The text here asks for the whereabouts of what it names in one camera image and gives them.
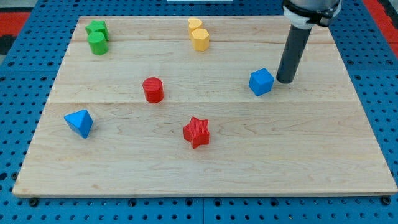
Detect robot wrist flange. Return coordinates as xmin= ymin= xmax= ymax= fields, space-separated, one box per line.
xmin=282 ymin=0 xmax=342 ymax=29

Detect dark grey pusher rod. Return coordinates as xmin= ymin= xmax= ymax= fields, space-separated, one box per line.
xmin=276 ymin=25 xmax=311 ymax=84

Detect blue cube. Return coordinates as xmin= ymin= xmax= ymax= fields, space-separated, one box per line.
xmin=248 ymin=68 xmax=275 ymax=96

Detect yellow hexagon block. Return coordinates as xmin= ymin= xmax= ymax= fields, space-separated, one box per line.
xmin=192 ymin=28 xmax=210 ymax=52

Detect yellow heart block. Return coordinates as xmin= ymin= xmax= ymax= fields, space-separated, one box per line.
xmin=188 ymin=17 xmax=203 ymax=40

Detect red star block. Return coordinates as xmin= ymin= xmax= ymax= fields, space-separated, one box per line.
xmin=183 ymin=116 xmax=210 ymax=149

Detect red cylinder block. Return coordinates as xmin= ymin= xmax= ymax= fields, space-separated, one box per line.
xmin=142 ymin=77 xmax=164 ymax=103

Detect wooden board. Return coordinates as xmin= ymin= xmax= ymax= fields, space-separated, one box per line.
xmin=13 ymin=16 xmax=397 ymax=198

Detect green cylinder block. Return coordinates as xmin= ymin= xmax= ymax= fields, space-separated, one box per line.
xmin=87 ymin=32 xmax=108 ymax=55

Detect green star block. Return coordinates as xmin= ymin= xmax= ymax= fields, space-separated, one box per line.
xmin=85 ymin=20 xmax=109 ymax=41

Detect blue triangle block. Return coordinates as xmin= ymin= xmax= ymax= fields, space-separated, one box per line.
xmin=64 ymin=110 xmax=93 ymax=139

